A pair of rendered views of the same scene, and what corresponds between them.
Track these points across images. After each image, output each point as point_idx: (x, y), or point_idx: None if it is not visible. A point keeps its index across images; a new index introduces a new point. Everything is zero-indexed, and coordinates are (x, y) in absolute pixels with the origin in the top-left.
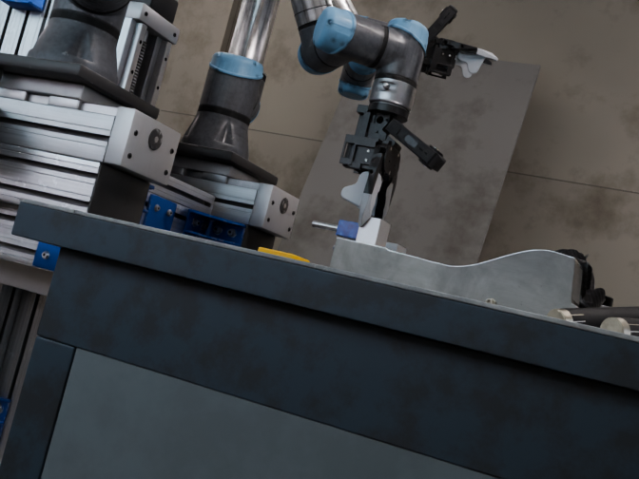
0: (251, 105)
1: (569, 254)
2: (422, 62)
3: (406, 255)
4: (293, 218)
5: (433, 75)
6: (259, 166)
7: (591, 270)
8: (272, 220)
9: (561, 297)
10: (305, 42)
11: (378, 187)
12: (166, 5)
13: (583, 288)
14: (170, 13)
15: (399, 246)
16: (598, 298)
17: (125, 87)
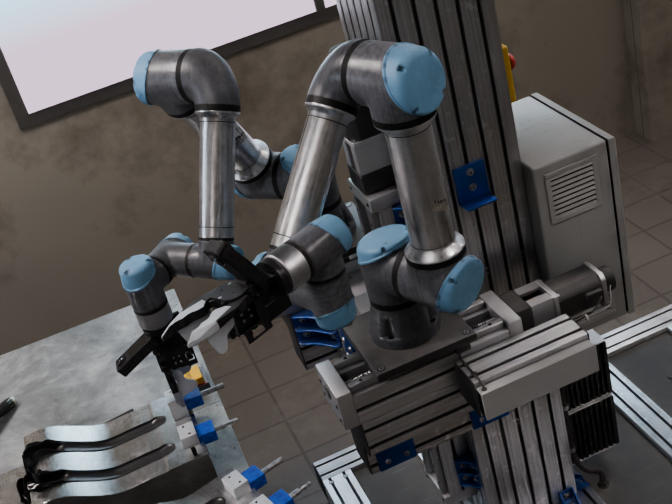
0: (367, 289)
1: (32, 446)
2: (127, 294)
3: (135, 410)
4: (339, 412)
5: (263, 332)
6: (361, 351)
7: (27, 484)
8: (327, 397)
9: None
10: None
11: None
12: (356, 179)
13: (27, 471)
14: (360, 186)
15: (177, 430)
16: (21, 487)
17: None
